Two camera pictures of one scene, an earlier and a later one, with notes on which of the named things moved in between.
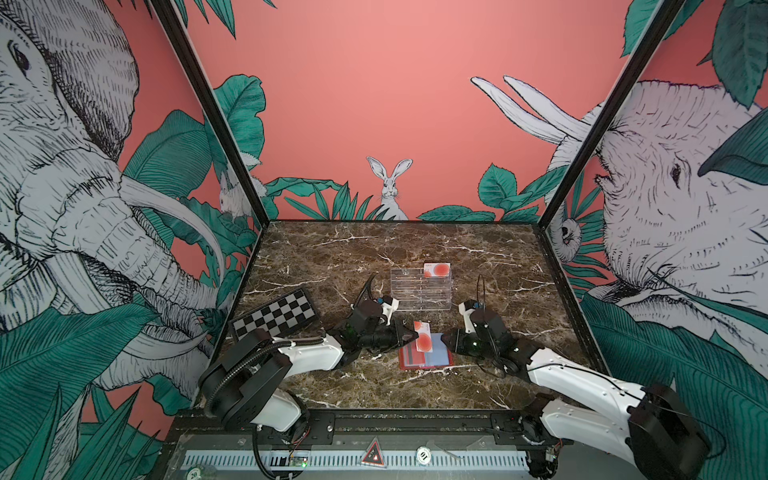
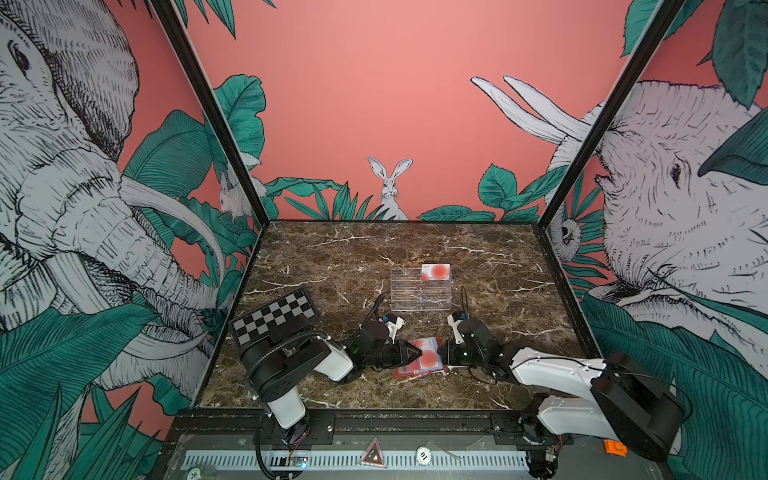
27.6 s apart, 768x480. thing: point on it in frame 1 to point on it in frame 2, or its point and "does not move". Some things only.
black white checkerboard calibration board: [283, 313] does not move
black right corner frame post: [663, 19] does not move
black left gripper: [397, 329] to [402, 352]
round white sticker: [423, 455] does not move
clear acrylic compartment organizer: [412, 291] does not move
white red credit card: [424, 342] to [436, 272]
